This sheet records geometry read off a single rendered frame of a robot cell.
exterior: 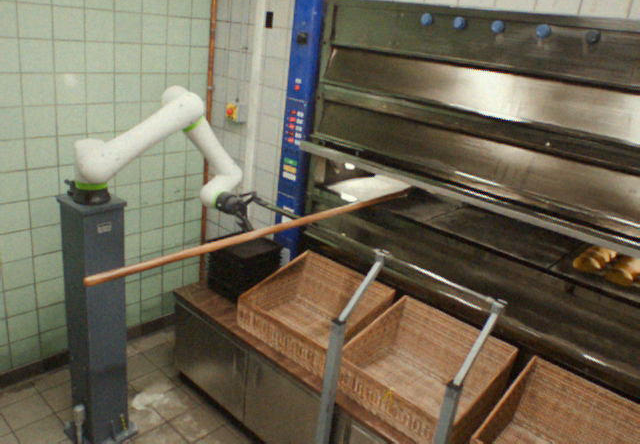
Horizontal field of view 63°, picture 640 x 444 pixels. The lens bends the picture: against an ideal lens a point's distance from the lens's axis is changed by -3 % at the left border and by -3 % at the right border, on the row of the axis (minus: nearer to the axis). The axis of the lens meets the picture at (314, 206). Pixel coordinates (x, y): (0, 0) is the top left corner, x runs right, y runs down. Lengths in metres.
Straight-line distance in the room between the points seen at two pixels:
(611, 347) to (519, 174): 0.70
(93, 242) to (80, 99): 0.88
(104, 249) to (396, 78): 1.42
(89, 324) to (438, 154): 1.63
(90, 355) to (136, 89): 1.39
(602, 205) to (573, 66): 0.49
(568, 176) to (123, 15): 2.20
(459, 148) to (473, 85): 0.26
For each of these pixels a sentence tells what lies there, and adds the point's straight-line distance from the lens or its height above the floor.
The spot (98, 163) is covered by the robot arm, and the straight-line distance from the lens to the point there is 2.07.
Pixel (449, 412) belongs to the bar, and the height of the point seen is 0.86.
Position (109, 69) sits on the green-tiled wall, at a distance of 2.95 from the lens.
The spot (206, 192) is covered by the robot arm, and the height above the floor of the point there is 1.22.
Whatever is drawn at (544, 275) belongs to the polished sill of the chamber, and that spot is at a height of 1.17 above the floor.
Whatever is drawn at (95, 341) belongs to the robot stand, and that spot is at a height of 0.59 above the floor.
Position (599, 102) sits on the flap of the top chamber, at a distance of 2.05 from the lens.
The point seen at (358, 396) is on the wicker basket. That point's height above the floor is 0.61.
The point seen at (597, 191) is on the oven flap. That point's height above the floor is 1.54.
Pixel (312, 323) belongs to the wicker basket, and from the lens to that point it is 2.66.
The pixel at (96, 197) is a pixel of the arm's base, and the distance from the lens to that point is 2.27.
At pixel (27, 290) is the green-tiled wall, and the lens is 3.10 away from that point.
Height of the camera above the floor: 1.96
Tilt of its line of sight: 19 degrees down
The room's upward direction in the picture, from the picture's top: 6 degrees clockwise
